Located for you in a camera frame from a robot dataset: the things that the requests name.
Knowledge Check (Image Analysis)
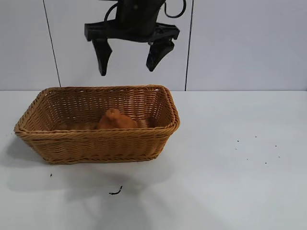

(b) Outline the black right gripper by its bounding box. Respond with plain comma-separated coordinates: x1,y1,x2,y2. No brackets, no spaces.
84,0,180,77

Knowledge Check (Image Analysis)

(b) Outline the bumpy orange fruit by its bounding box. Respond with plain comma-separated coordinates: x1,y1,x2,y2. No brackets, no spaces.
96,108,138,130

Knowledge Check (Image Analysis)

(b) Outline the brown woven wicker basket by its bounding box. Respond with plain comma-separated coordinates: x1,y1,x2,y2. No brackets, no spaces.
13,84,181,165

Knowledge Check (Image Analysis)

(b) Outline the small black curled scrap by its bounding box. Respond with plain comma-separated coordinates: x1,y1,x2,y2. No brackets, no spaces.
108,185,123,195

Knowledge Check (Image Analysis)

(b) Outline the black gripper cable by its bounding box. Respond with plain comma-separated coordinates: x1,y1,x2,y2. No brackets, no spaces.
163,0,187,19
104,4,118,23

